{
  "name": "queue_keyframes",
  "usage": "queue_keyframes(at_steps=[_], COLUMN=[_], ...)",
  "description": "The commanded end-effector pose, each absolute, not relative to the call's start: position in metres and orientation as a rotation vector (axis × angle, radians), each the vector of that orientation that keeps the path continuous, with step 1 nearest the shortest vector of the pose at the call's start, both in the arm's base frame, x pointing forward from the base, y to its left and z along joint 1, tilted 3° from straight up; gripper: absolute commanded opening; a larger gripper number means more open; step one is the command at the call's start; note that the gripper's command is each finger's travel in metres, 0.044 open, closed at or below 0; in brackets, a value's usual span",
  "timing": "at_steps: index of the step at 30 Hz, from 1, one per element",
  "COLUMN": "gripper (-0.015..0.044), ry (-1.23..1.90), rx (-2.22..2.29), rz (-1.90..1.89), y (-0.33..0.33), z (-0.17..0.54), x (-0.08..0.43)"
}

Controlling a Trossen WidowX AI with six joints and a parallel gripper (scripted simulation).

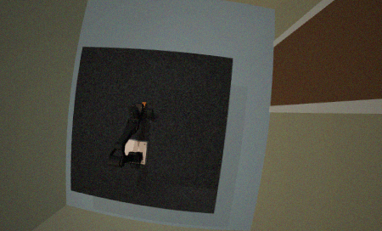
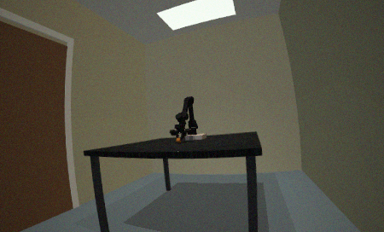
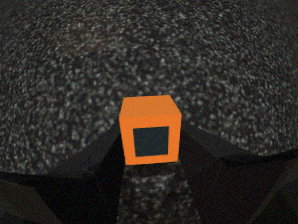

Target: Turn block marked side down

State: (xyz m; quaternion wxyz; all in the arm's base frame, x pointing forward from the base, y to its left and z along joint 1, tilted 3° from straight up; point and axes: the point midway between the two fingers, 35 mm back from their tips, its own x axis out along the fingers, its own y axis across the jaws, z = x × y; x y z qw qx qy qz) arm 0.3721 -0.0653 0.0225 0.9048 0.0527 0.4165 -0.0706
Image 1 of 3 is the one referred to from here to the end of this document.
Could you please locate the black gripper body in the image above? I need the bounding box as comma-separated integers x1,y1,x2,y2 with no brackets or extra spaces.
128,106,154,120

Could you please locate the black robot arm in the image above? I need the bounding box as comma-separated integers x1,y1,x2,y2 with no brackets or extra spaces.
108,103,144,167

